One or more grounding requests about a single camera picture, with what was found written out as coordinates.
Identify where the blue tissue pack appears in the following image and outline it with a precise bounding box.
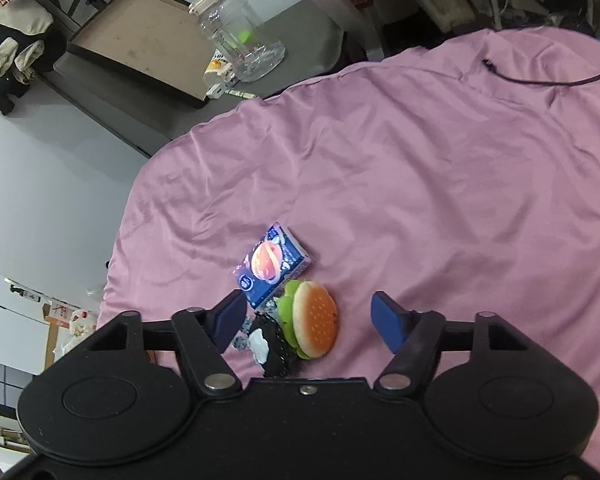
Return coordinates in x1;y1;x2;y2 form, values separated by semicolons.
232;221;312;310

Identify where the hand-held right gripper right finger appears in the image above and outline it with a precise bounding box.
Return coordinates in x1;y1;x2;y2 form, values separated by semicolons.
370;290;535;397

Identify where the hamburger soft toy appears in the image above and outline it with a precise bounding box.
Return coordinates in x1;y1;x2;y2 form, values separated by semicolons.
275;280;340;360

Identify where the grey desk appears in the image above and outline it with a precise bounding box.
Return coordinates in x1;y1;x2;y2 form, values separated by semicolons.
264;0;387;61

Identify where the flat cardboard tray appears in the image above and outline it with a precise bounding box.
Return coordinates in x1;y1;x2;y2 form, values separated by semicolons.
66;0;211;109

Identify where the clear plastic water jug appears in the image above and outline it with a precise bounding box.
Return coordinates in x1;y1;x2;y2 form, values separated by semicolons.
188;0;286;84

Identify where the orange white cardboard box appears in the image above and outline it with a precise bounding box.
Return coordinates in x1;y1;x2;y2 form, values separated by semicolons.
41;301;76;368

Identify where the black white soft pouch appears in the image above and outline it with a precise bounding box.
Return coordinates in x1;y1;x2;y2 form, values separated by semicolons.
235;310;306;378

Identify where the grey door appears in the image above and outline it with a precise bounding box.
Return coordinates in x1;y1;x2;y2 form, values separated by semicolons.
30;0;216;158

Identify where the beige hanging garment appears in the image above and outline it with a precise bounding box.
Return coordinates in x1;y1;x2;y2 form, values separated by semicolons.
0;0;55;86

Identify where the pink bed sheet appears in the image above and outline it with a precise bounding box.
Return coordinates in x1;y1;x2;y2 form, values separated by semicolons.
97;27;600;480

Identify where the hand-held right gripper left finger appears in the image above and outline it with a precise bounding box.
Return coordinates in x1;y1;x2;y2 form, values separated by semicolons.
82;290;249;398

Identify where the white yellow plastic bag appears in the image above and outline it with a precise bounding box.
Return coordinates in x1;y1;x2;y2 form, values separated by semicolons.
67;307;99;342

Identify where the black cable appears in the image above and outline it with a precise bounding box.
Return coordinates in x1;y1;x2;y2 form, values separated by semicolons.
481;58;600;86

